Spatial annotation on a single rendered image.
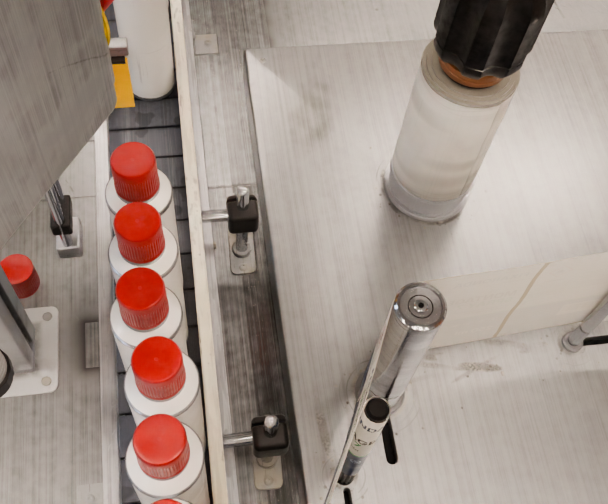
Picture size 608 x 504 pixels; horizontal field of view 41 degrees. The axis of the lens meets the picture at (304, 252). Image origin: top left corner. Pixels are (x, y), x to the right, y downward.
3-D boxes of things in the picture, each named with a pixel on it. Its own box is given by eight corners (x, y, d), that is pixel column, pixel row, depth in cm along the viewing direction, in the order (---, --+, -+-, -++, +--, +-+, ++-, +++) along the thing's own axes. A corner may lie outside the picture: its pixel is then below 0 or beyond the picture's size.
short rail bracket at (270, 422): (284, 473, 75) (292, 436, 64) (215, 481, 74) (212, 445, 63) (280, 438, 76) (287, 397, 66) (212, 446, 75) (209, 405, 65)
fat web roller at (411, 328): (408, 413, 73) (459, 331, 57) (359, 419, 73) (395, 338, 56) (399, 365, 75) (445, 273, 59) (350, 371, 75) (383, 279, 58)
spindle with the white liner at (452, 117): (477, 218, 84) (589, 0, 57) (392, 225, 82) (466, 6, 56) (457, 147, 88) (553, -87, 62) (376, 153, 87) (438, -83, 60)
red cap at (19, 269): (20, 305, 81) (12, 290, 78) (-3, 283, 82) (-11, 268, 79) (47, 282, 82) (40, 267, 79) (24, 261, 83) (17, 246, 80)
